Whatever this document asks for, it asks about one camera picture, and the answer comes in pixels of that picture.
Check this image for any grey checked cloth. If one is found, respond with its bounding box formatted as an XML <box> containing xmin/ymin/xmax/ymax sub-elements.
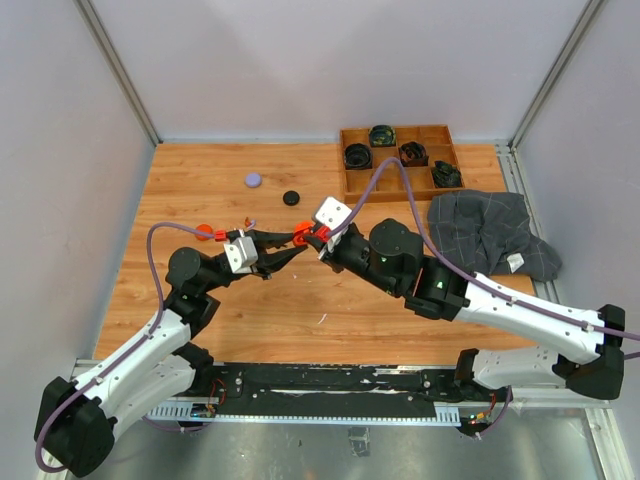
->
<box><xmin>426</xmin><ymin>190</ymin><xmax>562</xmax><ymax>282</ymax></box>

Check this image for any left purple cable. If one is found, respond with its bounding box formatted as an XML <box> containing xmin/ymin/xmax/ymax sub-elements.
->
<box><xmin>33</xmin><ymin>221</ymin><xmax>236</xmax><ymax>474</ymax></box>

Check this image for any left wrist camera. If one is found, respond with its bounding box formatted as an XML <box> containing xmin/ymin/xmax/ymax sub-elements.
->
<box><xmin>224</xmin><ymin>236</ymin><xmax>258</xmax><ymax>274</ymax></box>

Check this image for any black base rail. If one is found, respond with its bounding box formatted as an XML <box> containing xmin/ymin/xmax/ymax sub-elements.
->
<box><xmin>186</xmin><ymin>363</ymin><xmax>506</xmax><ymax>421</ymax></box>

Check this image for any orange earbud case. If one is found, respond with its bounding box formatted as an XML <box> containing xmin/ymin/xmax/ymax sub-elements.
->
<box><xmin>292</xmin><ymin>221</ymin><xmax>315</xmax><ymax>247</ymax></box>
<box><xmin>194</xmin><ymin>224</ymin><xmax>215</xmax><ymax>241</ymax></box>

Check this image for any coiled dark strap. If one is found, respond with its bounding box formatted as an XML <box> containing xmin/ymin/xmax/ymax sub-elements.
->
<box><xmin>430</xmin><ymin>160</ymin><xmax>464</xmax><ymax>190</ymax></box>

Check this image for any lilac earbud case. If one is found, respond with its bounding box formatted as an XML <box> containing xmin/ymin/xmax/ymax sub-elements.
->
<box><xmin>244</xmin><ymin>172</ymin><xmax>263</xmax><ymax>188</ymax></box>

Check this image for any purple cable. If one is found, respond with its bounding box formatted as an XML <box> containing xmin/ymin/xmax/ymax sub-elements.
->
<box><xmin>312</xmin><ymin>157</ymin><xmax>640</xmax><ymax>441</ymax></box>
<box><xmin>33</xmin><ymin>221</ymin><xmax>236</xmax><ymax>474</ymax></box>

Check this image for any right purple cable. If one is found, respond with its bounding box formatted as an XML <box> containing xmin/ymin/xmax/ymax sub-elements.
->
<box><xmin>312</xmin><ymin>157</ymin><xmax>640</xmax><ymax>441</ymax></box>

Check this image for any coiled green black strap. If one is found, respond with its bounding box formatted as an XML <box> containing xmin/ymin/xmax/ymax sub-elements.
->
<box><xmin>368</xmin><ymin>124</ymin><xmax>397</xmax><ymax>149</ymax></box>

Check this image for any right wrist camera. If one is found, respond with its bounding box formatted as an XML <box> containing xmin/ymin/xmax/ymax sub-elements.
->
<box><xmin>312</xmin><ymin>196</ymin><xmax>352</xmax><ymax>234</ymax></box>

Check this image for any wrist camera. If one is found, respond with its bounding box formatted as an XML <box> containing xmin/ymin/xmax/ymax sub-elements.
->
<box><xmin>224</xmin><ymin>236</ymin><xmax>258</xmax><ymax>274</ymax></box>
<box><xmin>312</xmin><ymin>196</ymin><xmax>352</xmax><ymax>234</ymax></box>

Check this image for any black earbud case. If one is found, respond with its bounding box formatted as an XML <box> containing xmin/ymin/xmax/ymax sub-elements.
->
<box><xmin>282</xmin><ymin>190</ymin><xmax>301</xmax><ymax>206</ymax></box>

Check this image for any coiled red black strap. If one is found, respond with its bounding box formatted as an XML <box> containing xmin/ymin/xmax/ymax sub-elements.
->
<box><xmin>398</xmin><ymin>141</ymin><xmax>430</xmax><ymax>167</ymax></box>

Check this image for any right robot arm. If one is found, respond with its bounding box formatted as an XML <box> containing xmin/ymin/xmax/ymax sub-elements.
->
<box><xmin>302</xmin><ymin>219</ymin><xmax>625</xmax><ymax>400</ymax></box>

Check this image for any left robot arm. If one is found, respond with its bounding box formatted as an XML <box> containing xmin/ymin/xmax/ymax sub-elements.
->
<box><xmin>34</xmin><ymin>230</ymin><xmax>304</xmax><ymax>477</ymax></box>

